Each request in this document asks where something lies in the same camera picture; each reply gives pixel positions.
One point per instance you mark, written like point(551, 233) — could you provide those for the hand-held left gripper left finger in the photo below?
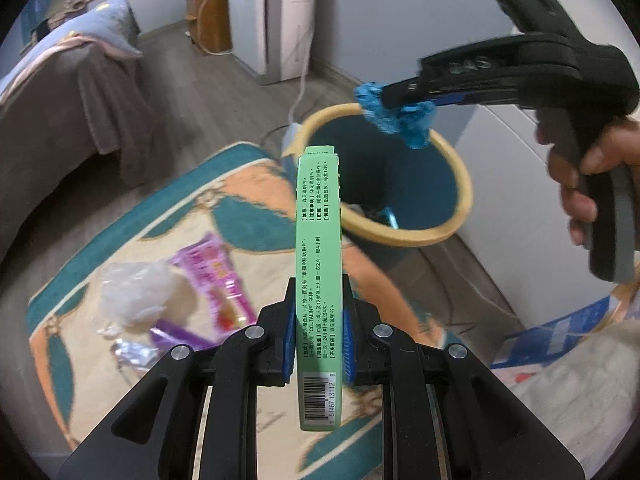
point(288, 340)

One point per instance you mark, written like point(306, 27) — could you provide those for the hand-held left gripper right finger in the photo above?
point(348, 345)

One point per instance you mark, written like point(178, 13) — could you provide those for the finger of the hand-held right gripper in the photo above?
point(470, 67)
point(452, 100)

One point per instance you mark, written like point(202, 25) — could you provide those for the blue nitrile glove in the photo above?
point(400, 125)

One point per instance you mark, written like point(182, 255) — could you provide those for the green medicine box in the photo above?
point(320, 270)

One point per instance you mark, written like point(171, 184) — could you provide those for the teal bin with yellow rim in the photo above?
point(430, 200)

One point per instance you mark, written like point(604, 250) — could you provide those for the person's right hand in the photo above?
point(575, 205)

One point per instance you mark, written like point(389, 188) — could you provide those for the pink snack wrapper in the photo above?
point(215, 275)

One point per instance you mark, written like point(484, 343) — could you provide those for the purple bottle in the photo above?
point(180, 335)

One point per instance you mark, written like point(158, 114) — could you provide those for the silver foil blister pack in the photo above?
point(135, 355)

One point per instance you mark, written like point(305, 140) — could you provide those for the clear plastic wrap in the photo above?
point(132, 295)

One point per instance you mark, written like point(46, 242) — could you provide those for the white air purifier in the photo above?
point(295, 20)

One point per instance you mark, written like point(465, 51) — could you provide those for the teal and peach printed mat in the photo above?
point(125, 240)

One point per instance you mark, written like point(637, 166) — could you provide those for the blue cardboard box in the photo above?
point(565, 330)

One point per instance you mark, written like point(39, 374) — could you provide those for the white cabinet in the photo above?
point(247, 15)

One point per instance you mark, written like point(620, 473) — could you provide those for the wooden cabinet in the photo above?
point(215, 10)

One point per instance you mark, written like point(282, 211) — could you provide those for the grey bed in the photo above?
point(60, 110)

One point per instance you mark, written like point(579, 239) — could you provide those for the light blue pillow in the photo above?
point(107, 25)

